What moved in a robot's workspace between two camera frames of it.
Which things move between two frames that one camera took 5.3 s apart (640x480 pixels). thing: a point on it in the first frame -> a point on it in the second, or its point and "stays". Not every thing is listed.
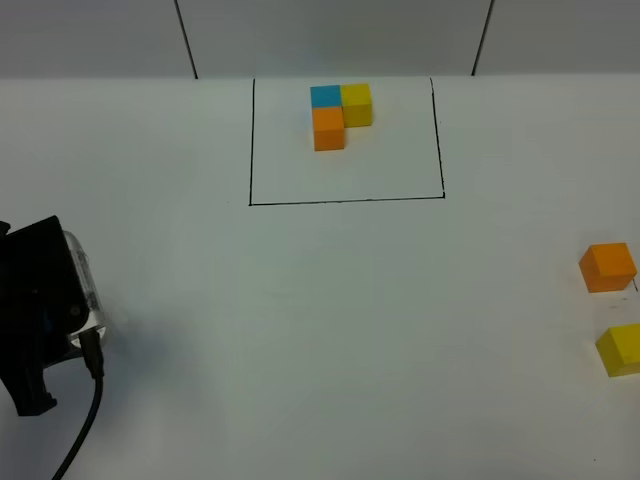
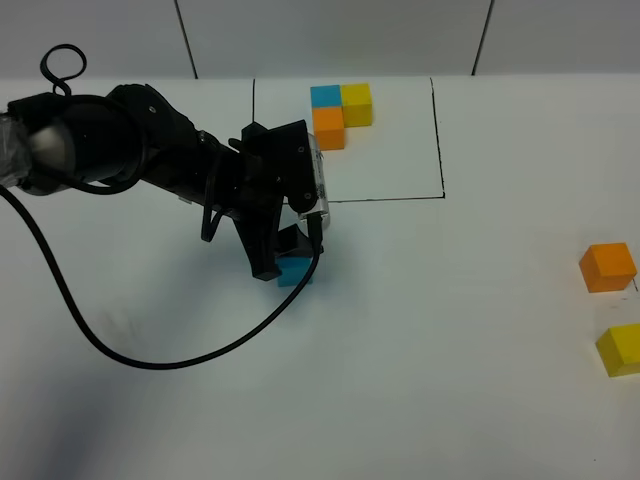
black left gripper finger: [27, 386] -> [258, 231]
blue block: [48, 323] -> [293, 269]
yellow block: [619, 350] stays
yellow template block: [357, 104] stays
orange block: [608, 267] stays
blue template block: [326, 96] stays
